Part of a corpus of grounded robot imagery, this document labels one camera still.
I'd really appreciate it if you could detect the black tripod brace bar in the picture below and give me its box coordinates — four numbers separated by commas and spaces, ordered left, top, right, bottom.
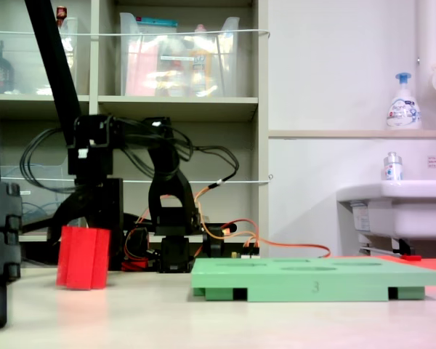
21, 209, 59, 233

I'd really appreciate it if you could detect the notched black stack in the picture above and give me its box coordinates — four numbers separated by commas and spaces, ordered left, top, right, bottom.
0, 181, 23, 330

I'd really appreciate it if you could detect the circuit board with connectors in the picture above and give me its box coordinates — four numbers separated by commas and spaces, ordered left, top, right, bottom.
230, 250, 261, 260

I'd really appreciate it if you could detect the beige shelf unit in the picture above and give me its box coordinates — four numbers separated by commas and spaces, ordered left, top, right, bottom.
0, 0, 270, 255

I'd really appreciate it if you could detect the black wire bundle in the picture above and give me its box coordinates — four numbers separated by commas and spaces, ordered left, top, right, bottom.
20, 116, 241, 196

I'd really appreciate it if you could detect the black tripod leg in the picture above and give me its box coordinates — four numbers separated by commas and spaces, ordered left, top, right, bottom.
23, 0, 124, 272

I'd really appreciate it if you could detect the orange cable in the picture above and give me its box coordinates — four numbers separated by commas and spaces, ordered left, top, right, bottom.
194, 181, 331, 260

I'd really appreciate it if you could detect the red cross columnar block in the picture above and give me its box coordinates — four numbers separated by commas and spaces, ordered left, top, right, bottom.
55, 225, 112, 291

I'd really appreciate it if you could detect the dark glass bottle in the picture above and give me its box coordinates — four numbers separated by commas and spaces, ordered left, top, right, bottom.
0, 39, 15, 95

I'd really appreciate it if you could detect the small clear bottle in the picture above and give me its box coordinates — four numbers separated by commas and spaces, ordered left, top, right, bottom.
382, 151, 404, 182

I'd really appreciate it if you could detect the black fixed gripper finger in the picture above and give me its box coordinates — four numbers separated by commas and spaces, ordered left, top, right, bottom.
93, 177, 125, 233

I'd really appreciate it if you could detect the red and orange wire bundle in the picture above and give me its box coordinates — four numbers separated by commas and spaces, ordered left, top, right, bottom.
121, 217, 158, 272

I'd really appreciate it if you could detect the orange label refill bottle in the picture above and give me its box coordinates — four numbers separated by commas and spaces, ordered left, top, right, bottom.
187, 23, 214, 97

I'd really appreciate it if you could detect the teal edged plastic pouch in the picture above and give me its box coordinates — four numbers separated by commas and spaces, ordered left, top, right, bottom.
136, 15, 179, 37

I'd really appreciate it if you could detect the black curved moving gripper finger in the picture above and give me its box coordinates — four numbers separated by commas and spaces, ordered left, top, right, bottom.
47, 183, 95, 245

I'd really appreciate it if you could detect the white foam soap dispenser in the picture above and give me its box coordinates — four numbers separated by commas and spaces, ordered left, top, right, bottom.
386, 71, 422, 131

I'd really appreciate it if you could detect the large clear plastic storage bin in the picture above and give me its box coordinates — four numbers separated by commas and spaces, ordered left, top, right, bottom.
118, 12, 241, 97

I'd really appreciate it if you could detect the green shape sorting board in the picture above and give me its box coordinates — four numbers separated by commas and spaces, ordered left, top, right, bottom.
190, 257, 436, 303

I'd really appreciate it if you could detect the white sink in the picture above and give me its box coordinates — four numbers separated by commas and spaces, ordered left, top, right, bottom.
336, 179, 436, 255

